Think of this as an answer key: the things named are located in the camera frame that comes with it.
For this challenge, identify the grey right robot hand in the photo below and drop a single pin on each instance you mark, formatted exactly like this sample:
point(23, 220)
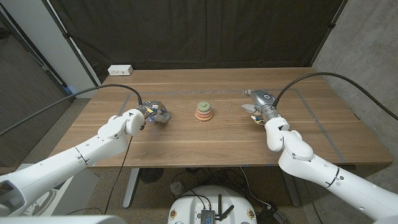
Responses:
point(264, 101)

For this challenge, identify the white power strip box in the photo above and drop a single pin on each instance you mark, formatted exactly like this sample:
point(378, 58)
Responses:
point(120, 69)

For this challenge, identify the white robot torso base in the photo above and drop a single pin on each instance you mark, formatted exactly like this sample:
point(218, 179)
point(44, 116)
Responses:
point(186, 205)

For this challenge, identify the black backdrop stand pole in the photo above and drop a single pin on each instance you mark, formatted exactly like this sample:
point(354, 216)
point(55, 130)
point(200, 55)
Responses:
point(71, 43)
point(329, 29)

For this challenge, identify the round grey floor object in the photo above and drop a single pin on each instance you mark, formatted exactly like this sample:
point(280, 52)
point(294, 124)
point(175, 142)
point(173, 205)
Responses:
point(177, 188)

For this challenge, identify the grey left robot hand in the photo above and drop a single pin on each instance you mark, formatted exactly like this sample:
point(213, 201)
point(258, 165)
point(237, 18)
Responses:
point(152, 109)

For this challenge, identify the white table leg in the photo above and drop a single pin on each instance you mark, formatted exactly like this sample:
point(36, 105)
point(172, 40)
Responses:
point(130, 189)

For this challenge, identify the black power brick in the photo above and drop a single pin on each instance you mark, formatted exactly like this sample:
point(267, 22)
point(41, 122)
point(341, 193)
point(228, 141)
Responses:
point(273, 216)

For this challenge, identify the grey radio module with antennas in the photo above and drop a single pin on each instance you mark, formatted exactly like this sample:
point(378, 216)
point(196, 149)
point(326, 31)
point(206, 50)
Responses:
point(207, 216)

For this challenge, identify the grey table leg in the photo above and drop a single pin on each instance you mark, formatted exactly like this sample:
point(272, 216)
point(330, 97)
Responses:
point(290, 189)

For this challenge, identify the white grey sneaker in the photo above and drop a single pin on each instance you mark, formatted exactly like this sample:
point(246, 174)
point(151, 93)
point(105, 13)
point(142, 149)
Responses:
point(43, 202)

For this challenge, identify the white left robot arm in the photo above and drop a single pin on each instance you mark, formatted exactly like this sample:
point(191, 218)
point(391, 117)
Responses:
point(68, 161)

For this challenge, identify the black metal frame bar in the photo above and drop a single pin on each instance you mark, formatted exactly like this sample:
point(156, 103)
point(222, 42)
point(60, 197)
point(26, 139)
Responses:
point(46, 70)

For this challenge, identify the black curtain backdrop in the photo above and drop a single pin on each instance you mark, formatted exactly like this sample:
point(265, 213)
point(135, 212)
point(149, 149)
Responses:
point(199, 31)

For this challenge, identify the white robot chest cover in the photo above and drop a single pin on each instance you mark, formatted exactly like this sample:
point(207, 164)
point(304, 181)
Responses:
point(62, 220)

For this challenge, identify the round black floor fan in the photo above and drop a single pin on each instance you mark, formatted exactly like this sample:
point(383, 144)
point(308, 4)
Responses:
point(151, 175)

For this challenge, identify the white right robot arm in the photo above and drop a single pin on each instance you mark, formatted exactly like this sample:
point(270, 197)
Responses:
point(335, 177)

